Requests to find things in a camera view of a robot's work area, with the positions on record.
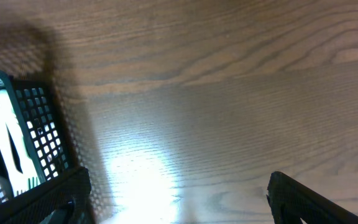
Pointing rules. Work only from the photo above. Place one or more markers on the white spoon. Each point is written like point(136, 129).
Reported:
point(16, 178)

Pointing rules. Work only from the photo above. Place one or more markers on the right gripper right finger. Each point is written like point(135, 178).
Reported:
point(293, 203)

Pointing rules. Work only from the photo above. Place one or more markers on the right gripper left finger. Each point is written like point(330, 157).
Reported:
point(63, 199)

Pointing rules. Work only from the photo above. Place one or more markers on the white fork diagonal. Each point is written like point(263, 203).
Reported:
point(15, 131)

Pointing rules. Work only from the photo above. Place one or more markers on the black plastic perforated basket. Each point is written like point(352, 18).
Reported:
point(43, 136)

